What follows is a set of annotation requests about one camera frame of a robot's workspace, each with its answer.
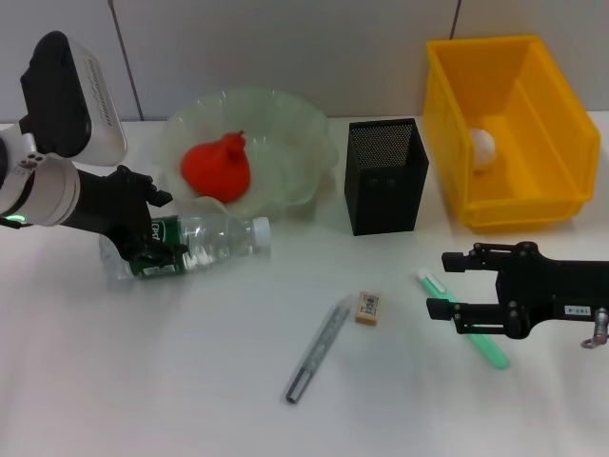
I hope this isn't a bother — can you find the translucent green fruit plate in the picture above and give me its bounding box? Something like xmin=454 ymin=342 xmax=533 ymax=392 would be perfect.
xmin=156 ymin=86 xmax=340 ymax=221

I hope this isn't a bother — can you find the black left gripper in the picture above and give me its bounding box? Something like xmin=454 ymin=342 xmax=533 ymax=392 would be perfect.
xmin=70 ymin=164 xmax=189 ymax=268

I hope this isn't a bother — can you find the grey pen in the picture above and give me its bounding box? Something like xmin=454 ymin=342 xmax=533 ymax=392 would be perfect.
xmin=285 ymin=293 xmax=356 ymax=405

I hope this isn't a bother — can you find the yellow plastic bin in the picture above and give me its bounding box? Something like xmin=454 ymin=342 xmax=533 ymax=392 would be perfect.
xmin=424 ymin=33 xmax=601 ymax=233

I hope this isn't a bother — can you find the white paper ball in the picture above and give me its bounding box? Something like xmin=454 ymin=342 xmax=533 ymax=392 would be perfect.
xmin=469 ymin=127 xmax=499 ymax=172

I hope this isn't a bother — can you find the red-orange fruit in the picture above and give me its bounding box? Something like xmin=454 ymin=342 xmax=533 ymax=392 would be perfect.
xmin=179 ymin=129 xmax=252 ymax=205

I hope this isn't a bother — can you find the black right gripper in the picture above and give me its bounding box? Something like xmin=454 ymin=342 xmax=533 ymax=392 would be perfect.
xmin=425 ymin=241 xmax=609 ymax=341

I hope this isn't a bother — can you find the black mesh pen holder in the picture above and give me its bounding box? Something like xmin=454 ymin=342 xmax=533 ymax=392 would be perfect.
xmin=344 ymin=117 xmax=431 ymax=237

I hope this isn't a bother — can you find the clear green-label water bottle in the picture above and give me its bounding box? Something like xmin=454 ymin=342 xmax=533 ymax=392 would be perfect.
xmin=98 ymin=213 xmax=273 ymax=291

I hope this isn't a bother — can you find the beige eraser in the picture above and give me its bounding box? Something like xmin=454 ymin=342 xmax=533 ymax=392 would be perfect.
xmin=354 ymin=290 xmax=383 ymax=328

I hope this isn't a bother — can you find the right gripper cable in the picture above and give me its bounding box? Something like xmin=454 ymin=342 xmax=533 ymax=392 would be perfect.
xmin=580 ymin=308 xmax=609 ymax=351

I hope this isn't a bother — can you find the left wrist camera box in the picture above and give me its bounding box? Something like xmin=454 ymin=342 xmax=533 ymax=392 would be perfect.
xmin=18 ymin=30 xmax=128 ymax=167

